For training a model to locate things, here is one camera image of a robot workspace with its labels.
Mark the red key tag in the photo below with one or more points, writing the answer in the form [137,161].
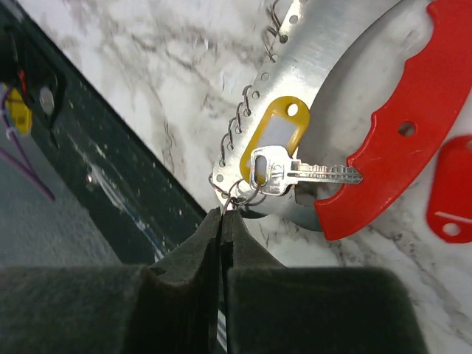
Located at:
[448,213]

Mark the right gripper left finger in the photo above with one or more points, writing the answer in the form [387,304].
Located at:
[168,307]

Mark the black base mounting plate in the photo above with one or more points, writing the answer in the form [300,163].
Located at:
[135,202]

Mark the yellow key tag with key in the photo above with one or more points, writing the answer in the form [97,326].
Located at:
[268,164]

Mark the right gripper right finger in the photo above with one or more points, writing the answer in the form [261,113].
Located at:
[271,308]

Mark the metal key holder red handle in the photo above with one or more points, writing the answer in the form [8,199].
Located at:
[384,81]

